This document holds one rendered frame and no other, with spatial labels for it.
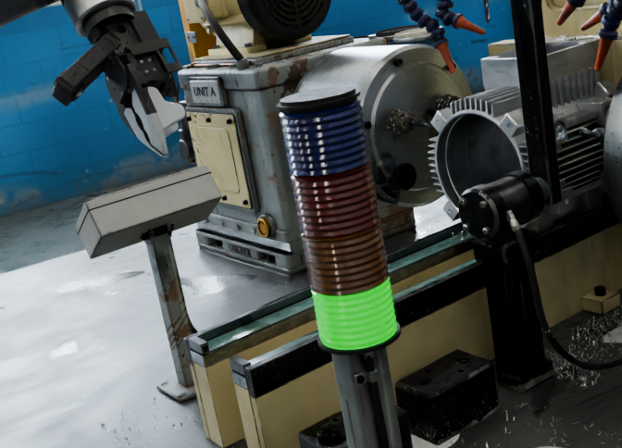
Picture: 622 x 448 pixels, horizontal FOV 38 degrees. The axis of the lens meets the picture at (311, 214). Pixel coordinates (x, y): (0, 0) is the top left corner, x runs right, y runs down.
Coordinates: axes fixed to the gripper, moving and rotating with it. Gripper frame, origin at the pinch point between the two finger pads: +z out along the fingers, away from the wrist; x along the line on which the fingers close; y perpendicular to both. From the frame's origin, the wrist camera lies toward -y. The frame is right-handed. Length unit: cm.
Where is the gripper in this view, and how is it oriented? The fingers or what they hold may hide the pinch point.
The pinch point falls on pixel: (155, 148)
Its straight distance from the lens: 120.7
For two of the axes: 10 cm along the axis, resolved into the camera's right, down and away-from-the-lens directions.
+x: -3.9, 4.2, 8.2
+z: 4.6, 8.6, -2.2
